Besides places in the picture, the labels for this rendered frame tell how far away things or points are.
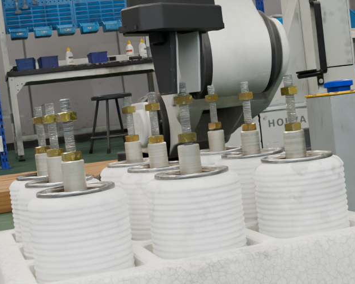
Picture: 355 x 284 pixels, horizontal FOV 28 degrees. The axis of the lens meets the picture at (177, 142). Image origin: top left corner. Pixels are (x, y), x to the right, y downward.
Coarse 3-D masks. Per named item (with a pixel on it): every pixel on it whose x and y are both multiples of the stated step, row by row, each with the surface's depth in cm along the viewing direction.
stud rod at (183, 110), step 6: (180, 84) 70; (180, 90) 71; (186, 90) 71; (180, 108) 71; (186, 108) 71; (180, 114) 71; (186, 114) 71; (180, 120) 71; (186, 120) 71; (186, 126) 71; (186, 132) 71; (186, 144) 71
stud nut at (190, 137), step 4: (192, 132) 71; (180, 136) 71; (184, 136) 70; (188, 136) 70; (192, 136) 71; (196, 136) 71; (180, 140) 71; (184, 140) 70; (188, 140) 70; (192, 140) 71
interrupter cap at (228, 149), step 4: (228, 148) 99; (232, 148) 98; (236, 148) 95; (240, 148) 95; (200, 152) 96; (204, 152) 94; (208, 152) 94; (212, 152) 94; (216, 152) 94; (220, 152) 94; (224, 152) 94; (228, 152) 94
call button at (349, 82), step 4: (340, 80) 96; (344, 80) 96; (348, 80) 96; (352, 80) 97; (324, 84) 98; (328, 84) 97; (332, 84) 96; (336, 84) 96; (340, 84) 96; (344, 84) 96; (348, 84) 96; (352, 84) 97; (328, 88) 98; (332, 88) 97; (336, 88) 97; (340, 88) 96; (344, 88) 96; (348, 88) 97
